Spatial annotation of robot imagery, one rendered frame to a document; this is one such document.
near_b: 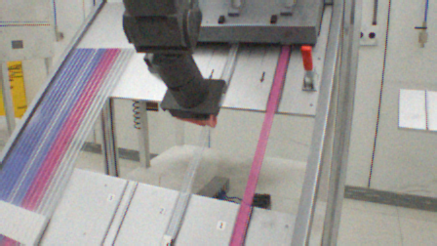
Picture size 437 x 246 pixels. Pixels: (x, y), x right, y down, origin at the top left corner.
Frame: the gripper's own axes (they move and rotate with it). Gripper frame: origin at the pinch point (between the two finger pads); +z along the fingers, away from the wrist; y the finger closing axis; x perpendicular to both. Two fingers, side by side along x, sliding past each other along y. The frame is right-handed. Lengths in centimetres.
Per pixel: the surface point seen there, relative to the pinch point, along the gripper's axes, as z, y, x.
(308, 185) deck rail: -0.7, -19.9, 9.3
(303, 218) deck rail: -0.8, -20.0, 14.4
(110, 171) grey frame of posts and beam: 40, 50, 2
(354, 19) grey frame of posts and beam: 5.2, -23.4, -32.9
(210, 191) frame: 38.7, 11.8, 2.2
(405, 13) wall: 101, -49, -142
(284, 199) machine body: 50, -8, -3
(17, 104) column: 151, 294, -74
